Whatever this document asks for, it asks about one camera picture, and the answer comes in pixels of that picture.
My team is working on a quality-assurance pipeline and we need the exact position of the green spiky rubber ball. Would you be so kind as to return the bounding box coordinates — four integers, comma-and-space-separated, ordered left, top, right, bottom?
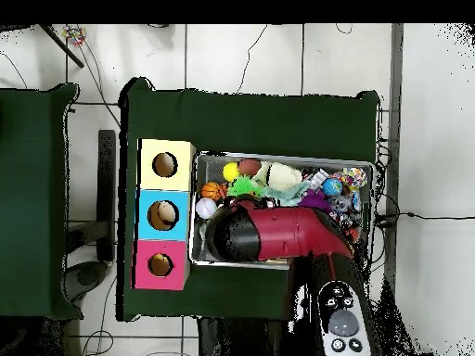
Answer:
226, 175, 261, 197

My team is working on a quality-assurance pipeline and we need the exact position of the silver mesh bin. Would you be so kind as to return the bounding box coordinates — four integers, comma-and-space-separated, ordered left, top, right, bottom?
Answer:
187, 150, 376, 274

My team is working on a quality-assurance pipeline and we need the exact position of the wooden three-hole box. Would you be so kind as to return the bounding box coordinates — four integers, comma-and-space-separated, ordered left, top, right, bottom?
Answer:
131, 138, 197, 291

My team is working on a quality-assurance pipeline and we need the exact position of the yellow smooth ball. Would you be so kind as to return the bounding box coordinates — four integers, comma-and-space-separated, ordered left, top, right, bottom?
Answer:
222, 161, 241, 183

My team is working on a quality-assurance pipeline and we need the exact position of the orange basketball toy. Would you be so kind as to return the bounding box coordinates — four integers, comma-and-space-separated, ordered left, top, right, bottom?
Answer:
200, 182, 227, 202

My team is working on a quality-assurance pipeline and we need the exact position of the brown football toy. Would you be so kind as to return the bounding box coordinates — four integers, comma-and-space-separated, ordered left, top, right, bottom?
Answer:
237, 158, 263, 177

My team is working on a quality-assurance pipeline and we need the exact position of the white baseball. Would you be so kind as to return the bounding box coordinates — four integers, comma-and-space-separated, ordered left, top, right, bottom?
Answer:
195, 197, 219, 220

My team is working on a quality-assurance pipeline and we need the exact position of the cream knitted cloth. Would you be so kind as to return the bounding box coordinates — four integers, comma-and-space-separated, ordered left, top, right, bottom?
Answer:
255, 160, 303, 192

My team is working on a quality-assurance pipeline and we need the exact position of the purple knobbly ball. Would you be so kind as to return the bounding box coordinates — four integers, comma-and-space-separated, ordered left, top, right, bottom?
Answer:
298, 190, 331, 212

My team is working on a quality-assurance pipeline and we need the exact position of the dark green tablecloth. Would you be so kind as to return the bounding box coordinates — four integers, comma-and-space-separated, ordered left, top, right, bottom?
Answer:
116, 76, 381, 331

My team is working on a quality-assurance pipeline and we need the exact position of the black upright panel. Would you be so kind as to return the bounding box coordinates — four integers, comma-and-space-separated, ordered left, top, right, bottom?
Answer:
96, 129, 117, 262

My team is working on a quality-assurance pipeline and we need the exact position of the green cloth side table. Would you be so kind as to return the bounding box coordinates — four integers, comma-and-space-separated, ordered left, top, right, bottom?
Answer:
0, 83, 83, 321

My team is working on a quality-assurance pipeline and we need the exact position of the small colourful toy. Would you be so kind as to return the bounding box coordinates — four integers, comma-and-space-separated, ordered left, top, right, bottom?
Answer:
60, 25, 88, 47

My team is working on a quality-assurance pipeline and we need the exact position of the black slanted rod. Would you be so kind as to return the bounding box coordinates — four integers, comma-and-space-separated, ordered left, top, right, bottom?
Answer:
38, 23, 85, 69

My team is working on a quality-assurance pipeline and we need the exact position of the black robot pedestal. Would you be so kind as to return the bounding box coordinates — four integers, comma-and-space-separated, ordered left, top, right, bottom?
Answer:
197, 317, 298, 356

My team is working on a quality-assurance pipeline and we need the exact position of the black power cable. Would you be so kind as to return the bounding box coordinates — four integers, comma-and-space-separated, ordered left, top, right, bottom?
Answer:
374, 210, 475, 228

